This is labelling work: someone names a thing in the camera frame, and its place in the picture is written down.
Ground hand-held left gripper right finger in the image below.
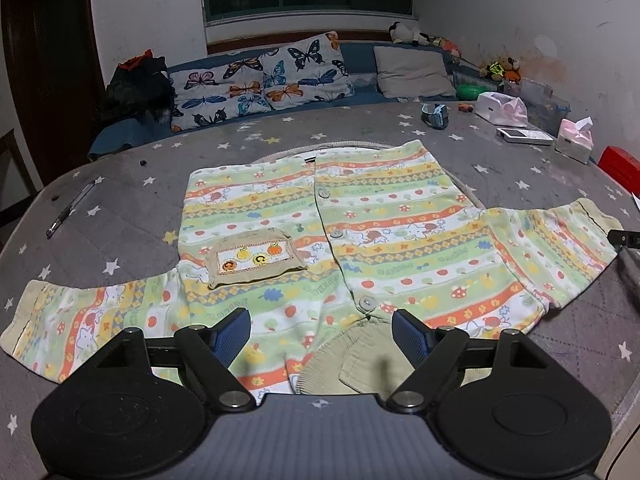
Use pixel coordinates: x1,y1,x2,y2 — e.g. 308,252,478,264
385,309,557,415

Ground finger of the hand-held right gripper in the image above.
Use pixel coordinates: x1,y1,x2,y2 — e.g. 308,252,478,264
607,229,640,251

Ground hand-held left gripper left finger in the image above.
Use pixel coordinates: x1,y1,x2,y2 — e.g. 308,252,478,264
62,308,256,414

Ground striped patterned baby cardigan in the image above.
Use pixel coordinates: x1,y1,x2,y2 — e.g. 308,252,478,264
0,138,626,397

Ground red box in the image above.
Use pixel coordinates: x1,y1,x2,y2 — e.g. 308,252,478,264
597,145,640,192

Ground pink tissue pack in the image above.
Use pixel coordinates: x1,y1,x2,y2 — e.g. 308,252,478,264
555,116,596,164

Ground white flat device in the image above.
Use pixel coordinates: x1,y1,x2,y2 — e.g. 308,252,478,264
495,127,556,147

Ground clear plastic storage box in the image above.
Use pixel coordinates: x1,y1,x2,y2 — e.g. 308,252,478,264
500,77,572,137

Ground white tissue box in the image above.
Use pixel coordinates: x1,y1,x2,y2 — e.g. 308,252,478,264
473,91,529,129

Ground grey star-print bed sheet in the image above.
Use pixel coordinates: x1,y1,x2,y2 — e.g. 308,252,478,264
0,96,640,480

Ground black pen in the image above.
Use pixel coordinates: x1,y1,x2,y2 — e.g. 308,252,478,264
46,181,96,239

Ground yellow and orange plush toys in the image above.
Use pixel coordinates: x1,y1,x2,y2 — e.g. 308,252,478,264
479,56,524,84

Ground blue child's watch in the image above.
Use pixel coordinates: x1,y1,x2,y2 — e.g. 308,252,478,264
419,102,451,131

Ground butterfly print pillow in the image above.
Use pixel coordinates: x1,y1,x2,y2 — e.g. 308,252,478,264
167,51,275,134
260,31,357,111

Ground colourful plush toy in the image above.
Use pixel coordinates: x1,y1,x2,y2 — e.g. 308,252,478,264
425,33,464,57

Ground plain grey pillow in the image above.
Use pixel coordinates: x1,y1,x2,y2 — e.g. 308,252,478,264
372,45,459,101

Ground black bag with red trim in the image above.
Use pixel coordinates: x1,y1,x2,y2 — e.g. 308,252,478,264
94,49,176,127

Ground blue bench cushion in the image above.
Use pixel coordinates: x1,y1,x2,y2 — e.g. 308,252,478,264
87,39,483,162

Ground black and white plush toy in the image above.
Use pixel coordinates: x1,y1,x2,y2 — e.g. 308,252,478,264
389,21,427,45

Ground dark wooden door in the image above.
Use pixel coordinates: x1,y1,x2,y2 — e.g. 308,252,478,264
0,0,104,187

